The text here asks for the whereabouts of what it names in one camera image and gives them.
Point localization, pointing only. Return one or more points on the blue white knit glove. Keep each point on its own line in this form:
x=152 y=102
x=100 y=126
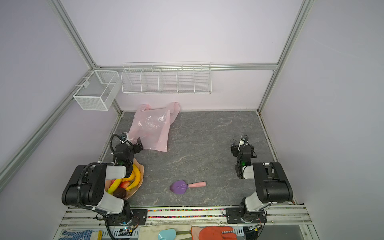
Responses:
x=78 y=235

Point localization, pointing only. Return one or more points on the small white mesh basket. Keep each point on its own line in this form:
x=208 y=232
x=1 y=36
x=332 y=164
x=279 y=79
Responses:
x=98 y=91

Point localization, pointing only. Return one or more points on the purple scoop with pink handle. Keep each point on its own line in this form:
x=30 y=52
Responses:
x=180 y=187

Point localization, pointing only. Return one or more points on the red strawberry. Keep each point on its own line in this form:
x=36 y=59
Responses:
x=125 y=184

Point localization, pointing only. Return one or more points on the pink wavy plate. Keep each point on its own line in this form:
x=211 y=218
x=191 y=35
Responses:
x=134 y=190

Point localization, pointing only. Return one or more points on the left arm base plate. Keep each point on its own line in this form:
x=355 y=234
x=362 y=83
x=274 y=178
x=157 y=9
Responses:
x=137 y=217

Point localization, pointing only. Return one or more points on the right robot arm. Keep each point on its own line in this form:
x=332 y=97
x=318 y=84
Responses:
x=271 y=182

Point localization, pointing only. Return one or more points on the yellow banana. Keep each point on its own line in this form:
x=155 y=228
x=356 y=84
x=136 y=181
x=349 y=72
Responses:
x=116 y=184
x=137 y=180

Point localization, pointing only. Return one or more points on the beige cloth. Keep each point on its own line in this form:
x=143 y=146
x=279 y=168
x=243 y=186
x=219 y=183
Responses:
x=184 y=232

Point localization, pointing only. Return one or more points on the long white wire basket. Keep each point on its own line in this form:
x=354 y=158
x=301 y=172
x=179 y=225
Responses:
x=167 y=78

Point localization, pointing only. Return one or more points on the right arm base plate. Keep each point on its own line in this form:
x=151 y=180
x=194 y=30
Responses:
x=239 y=216

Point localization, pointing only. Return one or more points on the pink plastic bag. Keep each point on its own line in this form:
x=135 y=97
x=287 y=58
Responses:
x=152 y=126

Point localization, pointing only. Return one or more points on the light blue scoop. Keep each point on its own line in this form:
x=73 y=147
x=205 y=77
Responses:
x=168 y=234

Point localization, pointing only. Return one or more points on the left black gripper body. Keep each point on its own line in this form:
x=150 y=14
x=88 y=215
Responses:
x=135 y=146

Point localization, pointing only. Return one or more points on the red orange glove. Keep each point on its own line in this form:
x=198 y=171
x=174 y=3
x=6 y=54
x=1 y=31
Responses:
x=217 y=233

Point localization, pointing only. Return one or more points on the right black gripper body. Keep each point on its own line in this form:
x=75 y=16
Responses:
x=238 y=149

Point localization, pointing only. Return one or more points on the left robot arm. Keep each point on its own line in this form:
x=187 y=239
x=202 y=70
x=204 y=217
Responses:
x=104 y=188

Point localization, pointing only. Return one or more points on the dark brown round fruit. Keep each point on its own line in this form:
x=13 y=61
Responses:
x=120 y=193

